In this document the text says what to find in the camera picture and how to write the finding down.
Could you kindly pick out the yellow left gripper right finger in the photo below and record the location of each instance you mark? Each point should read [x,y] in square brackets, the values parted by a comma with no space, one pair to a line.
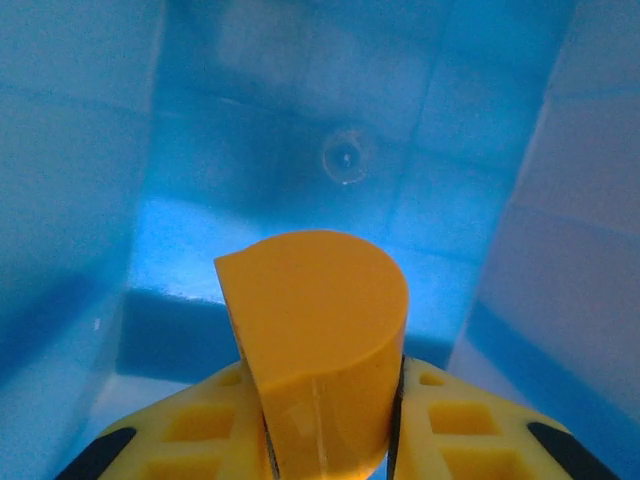
[415,450]

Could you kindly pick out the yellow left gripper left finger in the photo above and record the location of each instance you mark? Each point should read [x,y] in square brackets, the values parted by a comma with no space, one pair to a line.
[250,400]

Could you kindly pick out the orange rounded lego piece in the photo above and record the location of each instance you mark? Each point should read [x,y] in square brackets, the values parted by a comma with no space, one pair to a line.
[310,325]

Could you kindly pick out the blue plastic bin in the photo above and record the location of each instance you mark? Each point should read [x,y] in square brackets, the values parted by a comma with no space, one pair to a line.
[300,100]

